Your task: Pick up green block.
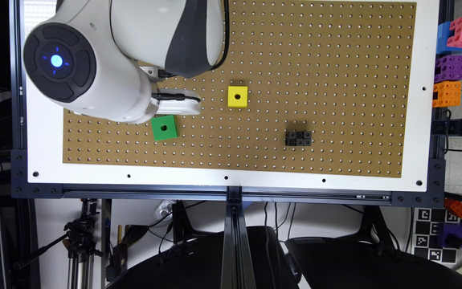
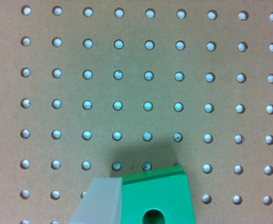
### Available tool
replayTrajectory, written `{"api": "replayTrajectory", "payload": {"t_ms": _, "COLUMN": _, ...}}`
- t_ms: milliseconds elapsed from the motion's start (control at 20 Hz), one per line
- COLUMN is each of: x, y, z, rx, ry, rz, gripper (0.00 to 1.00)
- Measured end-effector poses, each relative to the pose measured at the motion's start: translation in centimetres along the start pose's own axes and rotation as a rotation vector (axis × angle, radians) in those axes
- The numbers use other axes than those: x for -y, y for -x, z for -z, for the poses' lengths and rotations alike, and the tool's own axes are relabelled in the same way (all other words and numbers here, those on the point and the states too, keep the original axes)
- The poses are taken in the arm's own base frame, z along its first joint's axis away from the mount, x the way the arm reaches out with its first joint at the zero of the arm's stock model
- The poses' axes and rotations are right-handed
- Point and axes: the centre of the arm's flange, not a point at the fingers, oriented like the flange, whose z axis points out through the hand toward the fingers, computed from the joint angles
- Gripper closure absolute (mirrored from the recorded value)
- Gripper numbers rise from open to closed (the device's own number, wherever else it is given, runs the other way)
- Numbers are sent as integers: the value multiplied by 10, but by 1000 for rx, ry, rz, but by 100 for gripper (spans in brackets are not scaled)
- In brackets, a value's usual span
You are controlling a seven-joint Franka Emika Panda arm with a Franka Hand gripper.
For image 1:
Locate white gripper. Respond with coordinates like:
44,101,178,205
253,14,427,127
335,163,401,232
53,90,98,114
152,88,202,116

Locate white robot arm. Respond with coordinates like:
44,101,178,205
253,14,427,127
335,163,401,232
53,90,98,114
23,0,230,124

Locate green cube block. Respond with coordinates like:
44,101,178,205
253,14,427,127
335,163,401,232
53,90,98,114
150,115,178,141

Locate yellow cube block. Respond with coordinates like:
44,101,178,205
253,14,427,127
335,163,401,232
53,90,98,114
227,86,248,108

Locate black small block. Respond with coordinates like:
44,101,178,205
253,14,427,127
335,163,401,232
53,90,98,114
284,131,312,146

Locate orange block cluster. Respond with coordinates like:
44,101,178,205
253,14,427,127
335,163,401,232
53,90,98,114
432,81,462,108

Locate blue block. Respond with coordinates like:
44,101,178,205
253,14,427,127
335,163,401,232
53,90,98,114
436,22,462,55

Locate purple block cluster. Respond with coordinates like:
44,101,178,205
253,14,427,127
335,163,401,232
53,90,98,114
434,55,462,83

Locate red orange block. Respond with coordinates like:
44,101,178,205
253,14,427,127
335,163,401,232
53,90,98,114
444,198,462,218

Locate black office chair left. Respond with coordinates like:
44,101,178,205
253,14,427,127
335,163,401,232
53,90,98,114
108,202,300,289

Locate black office chair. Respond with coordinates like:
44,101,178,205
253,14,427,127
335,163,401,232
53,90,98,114
108,202,300,289
284,205,462,289

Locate brown pegboard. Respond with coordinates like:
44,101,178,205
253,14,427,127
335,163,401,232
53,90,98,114
63,1,417,178

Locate aluminium vertical beam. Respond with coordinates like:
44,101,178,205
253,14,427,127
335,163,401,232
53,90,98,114
220,186,256,289

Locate black office chair right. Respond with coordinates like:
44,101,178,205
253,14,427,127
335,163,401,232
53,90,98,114
284,205,462,289

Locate fiducial marker board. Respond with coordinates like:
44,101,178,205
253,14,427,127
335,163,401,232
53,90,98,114
411,208,460,265

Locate purple cube on marker board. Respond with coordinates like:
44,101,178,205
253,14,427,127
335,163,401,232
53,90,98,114
437,223,462,249

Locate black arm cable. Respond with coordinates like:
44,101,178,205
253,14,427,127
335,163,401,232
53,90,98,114
208,0,231,72

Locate black camera tripod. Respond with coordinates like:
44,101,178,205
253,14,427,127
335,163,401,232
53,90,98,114
13,198,104,289

